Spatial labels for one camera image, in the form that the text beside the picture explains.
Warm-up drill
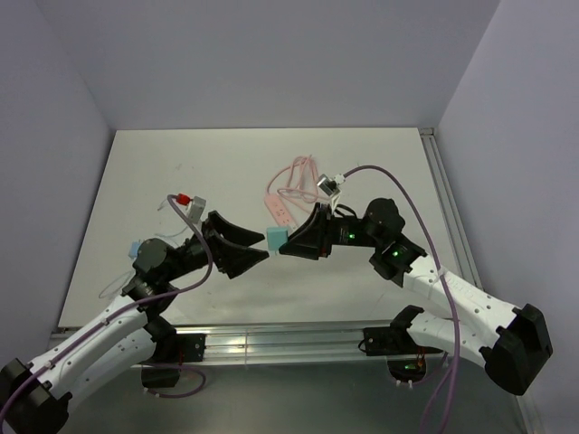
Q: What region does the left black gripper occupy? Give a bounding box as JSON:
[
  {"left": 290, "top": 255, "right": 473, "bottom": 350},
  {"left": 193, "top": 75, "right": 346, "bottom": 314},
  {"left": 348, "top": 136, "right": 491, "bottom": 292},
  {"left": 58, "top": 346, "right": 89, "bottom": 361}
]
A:
[{"left": 163, "top": 211, "right": 269, "bottom": 281}]

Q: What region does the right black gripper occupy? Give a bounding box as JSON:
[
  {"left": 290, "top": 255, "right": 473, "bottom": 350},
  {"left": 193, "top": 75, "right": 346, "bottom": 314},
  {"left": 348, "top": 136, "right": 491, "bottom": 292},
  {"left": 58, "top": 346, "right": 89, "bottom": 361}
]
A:
[{"left": 280, "top": 202, "right": 383, "bottom": 259}]

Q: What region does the teal plug adapter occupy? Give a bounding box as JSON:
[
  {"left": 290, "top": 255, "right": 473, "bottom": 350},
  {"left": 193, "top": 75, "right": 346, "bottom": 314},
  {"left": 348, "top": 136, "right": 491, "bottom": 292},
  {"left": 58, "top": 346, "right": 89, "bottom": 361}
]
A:
[{"left": 266, "top": 226, "right": 290, "bottom": 251}]

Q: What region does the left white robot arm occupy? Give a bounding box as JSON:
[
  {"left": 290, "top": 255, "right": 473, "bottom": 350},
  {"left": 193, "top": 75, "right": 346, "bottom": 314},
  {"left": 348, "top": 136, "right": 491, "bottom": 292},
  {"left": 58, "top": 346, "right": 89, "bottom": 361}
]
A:
[{"left": 1, "top": 212, "right": 269, "bottom": 433}]

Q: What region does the blue plug adapter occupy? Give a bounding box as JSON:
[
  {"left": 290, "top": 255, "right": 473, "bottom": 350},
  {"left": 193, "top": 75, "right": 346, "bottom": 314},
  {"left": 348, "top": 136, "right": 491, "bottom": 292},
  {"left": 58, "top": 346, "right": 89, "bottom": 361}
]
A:
[{"left": 128, "top": 241, "right": 141, "bottom": 259}]

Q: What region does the pink power strip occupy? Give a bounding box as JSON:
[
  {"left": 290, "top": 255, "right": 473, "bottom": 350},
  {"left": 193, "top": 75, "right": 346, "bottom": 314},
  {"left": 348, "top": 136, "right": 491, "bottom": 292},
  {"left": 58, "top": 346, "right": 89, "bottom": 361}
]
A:
[{"left": 263, "top": 193, "right": 297, "bottom": 230}]

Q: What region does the thin white cable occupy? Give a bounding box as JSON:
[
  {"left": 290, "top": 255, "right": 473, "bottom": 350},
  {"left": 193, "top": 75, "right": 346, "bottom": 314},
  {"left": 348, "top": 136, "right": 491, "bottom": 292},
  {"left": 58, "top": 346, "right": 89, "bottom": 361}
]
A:
[{"left": 98, "top": 198, "right": 191, "bottom": 300}]

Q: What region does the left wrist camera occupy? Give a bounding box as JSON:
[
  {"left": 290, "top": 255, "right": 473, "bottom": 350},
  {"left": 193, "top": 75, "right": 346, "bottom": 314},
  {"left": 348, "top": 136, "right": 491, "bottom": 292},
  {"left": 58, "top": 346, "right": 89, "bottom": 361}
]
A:
[{"left": 186, "top": 196, "right": 206, "bottom": 224}]

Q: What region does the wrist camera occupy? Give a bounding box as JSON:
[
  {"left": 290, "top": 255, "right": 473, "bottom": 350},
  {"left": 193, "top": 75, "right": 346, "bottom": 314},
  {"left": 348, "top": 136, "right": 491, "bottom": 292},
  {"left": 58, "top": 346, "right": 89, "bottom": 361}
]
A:
[
  {"left": 186, "top": 196, "right": 206, "bottom": 224},
  {"left": 317, "top": 174, "right": 346, "bottom": 198}
]

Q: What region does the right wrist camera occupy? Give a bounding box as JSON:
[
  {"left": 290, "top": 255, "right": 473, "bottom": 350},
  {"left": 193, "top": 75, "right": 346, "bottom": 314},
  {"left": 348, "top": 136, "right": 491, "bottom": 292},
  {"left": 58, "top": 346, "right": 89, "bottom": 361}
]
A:
[{"left": 317, "top": 174, "right": 346, "bottom": 198}]

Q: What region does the pink power strip cable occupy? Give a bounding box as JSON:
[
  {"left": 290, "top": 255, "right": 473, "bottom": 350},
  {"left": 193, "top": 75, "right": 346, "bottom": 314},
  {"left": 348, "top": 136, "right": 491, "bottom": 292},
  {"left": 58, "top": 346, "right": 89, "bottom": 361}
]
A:
[{"left": 265, "top": 155, "right": 334, "bottom": 213}]

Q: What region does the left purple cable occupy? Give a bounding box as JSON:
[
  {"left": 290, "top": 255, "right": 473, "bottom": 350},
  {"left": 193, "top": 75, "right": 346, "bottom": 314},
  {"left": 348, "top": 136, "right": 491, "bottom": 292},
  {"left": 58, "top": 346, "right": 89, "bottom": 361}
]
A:
[{"left": 0, "top": 193, "right": 214, "bottom": 421}]

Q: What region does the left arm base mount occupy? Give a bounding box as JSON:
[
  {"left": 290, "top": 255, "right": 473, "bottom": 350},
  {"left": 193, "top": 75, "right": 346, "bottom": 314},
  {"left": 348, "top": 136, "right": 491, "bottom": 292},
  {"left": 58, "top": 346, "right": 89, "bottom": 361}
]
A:
[{"left": 140, "top": 333, "right": 206, "bottom": 391}]

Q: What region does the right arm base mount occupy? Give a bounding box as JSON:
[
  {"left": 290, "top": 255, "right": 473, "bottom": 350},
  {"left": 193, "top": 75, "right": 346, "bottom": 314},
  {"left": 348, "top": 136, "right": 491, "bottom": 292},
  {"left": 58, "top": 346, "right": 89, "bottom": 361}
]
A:
[{"left": 357, "top": 326, "right": 442, "bottom": 382}]

